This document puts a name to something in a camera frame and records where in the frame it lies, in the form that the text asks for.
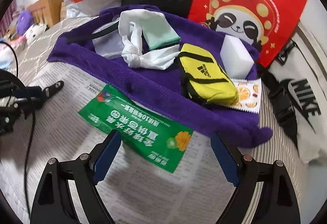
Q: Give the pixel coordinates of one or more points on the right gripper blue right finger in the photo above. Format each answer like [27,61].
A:
[225,159]

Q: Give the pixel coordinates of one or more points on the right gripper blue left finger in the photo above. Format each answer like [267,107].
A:
[103,154]

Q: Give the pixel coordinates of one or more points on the green snack packet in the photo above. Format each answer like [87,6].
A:
[157,139]

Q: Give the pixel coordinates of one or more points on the orange slice snack packet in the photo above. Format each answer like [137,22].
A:
[249,95]

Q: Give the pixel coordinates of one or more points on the newspaper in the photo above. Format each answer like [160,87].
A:
[134,190]

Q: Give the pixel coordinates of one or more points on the plush toys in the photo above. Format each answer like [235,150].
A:
[25,33]

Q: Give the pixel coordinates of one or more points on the yellow Adidas sock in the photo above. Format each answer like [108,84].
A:
[202,79]

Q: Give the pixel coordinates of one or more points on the purple fleece towel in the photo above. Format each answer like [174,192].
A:
[159,91]

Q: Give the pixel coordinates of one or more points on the white sponge block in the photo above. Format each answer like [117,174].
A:
[236,59]

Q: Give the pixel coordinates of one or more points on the white Nike bag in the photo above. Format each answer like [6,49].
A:
[296,81]

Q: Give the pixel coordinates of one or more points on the white knotted cloth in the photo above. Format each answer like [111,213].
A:
[139,55]

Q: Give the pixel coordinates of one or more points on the wooden bed frame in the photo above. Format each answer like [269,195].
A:
[46,12]

